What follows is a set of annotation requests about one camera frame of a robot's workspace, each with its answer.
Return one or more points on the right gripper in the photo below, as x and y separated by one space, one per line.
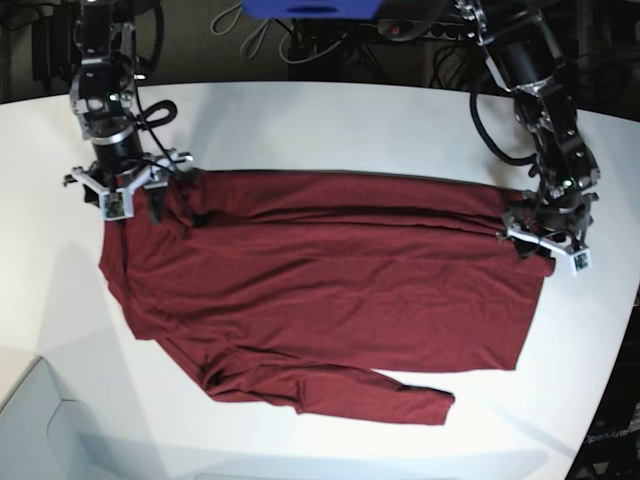
119 165

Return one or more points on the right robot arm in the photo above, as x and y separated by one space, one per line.
104 98

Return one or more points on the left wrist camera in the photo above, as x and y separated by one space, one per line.
580 261

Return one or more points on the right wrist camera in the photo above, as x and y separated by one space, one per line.
117 205

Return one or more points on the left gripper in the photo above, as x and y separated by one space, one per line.
536 228

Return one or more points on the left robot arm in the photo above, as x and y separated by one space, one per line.
523 58

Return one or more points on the black power strip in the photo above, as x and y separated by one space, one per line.
410 30

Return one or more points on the blue box at top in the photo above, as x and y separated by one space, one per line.
312 9

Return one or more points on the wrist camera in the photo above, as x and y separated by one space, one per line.
117 205
580 261

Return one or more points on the dark red t-shirt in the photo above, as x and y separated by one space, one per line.
309 289

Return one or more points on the black equipment box left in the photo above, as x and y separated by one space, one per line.
53 47

